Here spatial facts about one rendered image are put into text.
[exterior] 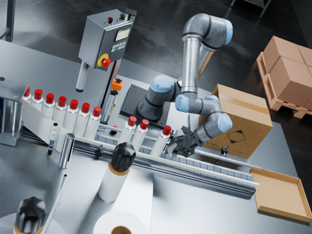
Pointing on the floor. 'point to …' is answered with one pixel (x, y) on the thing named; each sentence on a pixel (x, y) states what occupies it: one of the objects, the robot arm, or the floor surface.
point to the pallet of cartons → (287, 75)
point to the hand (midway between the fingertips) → (167, 151)
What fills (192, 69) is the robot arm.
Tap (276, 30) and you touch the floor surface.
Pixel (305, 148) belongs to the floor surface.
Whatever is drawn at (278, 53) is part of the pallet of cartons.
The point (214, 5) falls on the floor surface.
